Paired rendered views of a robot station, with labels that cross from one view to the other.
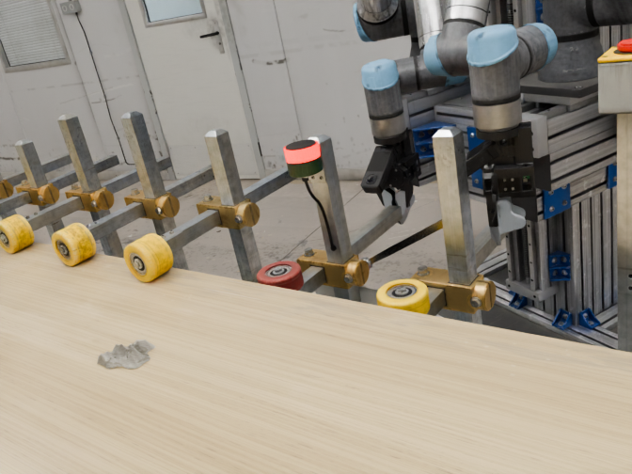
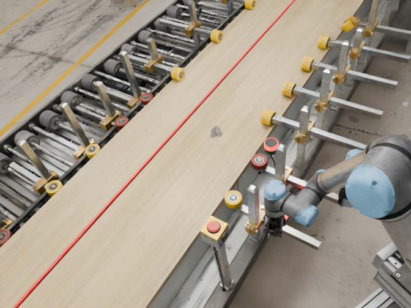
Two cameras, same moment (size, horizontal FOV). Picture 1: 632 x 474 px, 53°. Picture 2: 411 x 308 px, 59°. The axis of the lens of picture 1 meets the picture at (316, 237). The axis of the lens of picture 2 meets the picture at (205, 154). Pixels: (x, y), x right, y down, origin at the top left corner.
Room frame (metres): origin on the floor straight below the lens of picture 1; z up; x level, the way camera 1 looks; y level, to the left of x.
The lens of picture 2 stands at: (0.81, -1.03, 2.29)
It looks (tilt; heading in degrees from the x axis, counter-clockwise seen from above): 49 degrees down; 92
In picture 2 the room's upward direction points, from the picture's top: 11 degrees counter-clockwise
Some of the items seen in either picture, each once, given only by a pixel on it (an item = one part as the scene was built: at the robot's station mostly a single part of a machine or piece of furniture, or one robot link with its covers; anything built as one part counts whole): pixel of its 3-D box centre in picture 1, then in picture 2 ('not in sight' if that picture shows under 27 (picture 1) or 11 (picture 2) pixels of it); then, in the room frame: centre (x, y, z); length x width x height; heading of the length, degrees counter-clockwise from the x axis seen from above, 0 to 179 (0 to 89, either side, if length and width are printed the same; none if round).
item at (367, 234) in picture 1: (342, 255); (295, 181); (1.17, -0.05, 0.84); 0.43 x 0.03 x 0.04; 139
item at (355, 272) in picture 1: (332, 269); (281, 179); (1.11, -0.02, 0.85); 0.14 x 0.06 x 0.05; 49
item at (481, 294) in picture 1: (452, 290); (257, 219); (0.95, -0.21, 0.84); 0.14 x 0.06 x 0.05; 49
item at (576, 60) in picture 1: (571, 53); not in sight; (1.47, -0.66, 1.09); 0.15 x 0.15 x 0.10
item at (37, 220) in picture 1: (97, 192); (348, 73); (1.64, 0.54, 0.95); 0.50 x 0.04 x 0.04; 139
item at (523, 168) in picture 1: (505, 161); (273, 220); (1.00, -0.33, 1.03); 0.09 x 0.08 x 0.12; 70
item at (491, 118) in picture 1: (497, 113); (274, 207); (1.00, -0.33, 1.11); 0.08 x 0.08 x 0.05
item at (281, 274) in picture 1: (284, 296); (259, 165); (1.03, 0.08, 0.85); 0.08 x 0.08 x 0.11
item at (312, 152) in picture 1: (302, 151); (271, 144); (1.07, -0.01, 1.10); 0.06 x 0.06 x 0.02
